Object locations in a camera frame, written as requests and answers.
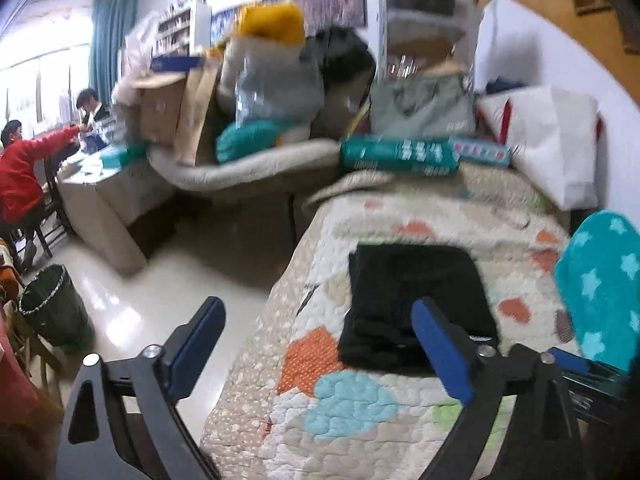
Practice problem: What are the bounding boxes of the black pants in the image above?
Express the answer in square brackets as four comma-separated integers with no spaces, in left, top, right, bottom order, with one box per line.
[336,242,501,376]

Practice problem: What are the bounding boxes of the teal star blanket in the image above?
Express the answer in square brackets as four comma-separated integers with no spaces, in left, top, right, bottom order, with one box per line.
[553,210,639,372]

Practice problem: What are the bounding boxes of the dark green waste basket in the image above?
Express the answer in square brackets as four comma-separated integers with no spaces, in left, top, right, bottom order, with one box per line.
[18,263,94,353]

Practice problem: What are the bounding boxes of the quilted patchwork bed cover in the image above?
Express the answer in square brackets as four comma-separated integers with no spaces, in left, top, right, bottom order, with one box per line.
[201,164,577,479]

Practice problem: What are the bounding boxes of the beige table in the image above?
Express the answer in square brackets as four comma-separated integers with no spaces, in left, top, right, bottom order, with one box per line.
[56,153,176,275]

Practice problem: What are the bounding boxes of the light blue dotted box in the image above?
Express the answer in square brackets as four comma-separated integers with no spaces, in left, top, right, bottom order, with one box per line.
[449,136,511,168]

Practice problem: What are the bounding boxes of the beige padded cushion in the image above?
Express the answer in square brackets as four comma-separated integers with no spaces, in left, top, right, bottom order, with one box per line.
[146,139,340,194]

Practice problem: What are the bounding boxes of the person in red sweater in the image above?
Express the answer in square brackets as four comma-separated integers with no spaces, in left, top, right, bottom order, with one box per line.
[1,119,88,270]

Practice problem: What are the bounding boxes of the white paper shopping bag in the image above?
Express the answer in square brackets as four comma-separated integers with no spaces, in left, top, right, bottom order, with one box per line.
[477,86,599,211]

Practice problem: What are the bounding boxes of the long teal cardboard box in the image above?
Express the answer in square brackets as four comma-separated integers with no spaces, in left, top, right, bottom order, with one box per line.
[341,136,459,177]

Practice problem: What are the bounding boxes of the person in dark top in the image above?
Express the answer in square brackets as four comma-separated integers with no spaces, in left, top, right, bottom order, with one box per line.
[76,88,111,126]

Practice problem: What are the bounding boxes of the brown cardboard box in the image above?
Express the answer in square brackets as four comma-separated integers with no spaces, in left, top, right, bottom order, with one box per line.
[134,73,186,148]

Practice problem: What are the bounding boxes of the grey fabric bag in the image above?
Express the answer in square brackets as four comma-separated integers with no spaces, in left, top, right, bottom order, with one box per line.
[370,74,476,140]

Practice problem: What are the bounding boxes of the teal window curtain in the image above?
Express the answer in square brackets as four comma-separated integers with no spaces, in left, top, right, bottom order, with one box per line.
[89,0,138,104]

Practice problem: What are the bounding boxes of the white storage shelf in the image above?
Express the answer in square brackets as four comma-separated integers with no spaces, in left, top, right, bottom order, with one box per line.
[378,0,480,78]

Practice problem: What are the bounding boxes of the yellow bag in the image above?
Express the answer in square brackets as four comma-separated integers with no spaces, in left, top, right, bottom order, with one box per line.
[233,0,306,47]

